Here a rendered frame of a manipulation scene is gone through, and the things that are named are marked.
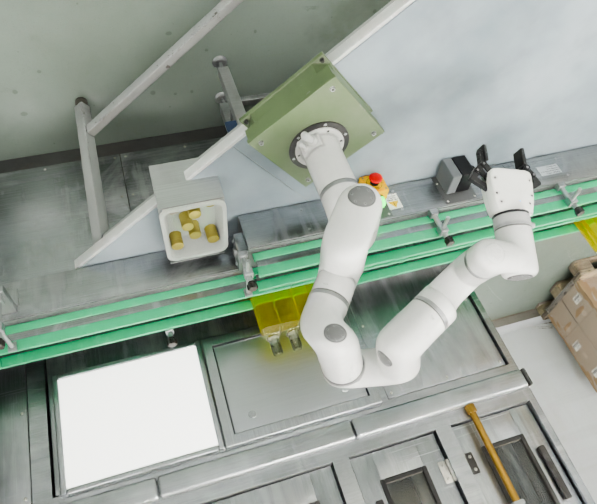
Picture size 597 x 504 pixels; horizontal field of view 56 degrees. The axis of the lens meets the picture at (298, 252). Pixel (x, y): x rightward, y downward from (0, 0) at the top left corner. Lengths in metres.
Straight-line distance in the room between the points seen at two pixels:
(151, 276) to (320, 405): 0.61
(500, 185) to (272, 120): 0.52
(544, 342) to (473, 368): 3.89
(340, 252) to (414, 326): 0.20
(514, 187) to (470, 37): 0.44
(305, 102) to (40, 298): 0.91
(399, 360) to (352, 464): 0.68
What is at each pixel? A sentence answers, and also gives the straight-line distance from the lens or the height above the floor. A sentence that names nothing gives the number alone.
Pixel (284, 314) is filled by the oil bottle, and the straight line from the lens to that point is 1.63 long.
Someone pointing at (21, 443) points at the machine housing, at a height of 1.14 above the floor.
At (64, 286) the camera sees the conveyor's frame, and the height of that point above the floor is 0.81.
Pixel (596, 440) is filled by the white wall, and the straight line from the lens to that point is 5.56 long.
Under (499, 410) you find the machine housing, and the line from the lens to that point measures 1.86.
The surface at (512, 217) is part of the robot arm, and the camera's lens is 1.24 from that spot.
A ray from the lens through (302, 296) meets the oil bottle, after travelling 1.66.
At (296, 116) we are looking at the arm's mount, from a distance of 1.33.
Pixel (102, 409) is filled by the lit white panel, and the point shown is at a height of 1.12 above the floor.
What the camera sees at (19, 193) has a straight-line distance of 2.28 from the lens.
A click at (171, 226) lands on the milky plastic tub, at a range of 1.62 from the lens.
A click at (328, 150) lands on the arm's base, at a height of 0.90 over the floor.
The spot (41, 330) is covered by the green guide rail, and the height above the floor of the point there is 0.92.
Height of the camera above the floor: 1.78
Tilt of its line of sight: 32 degrees down
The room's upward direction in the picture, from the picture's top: 159 degrees clockwise
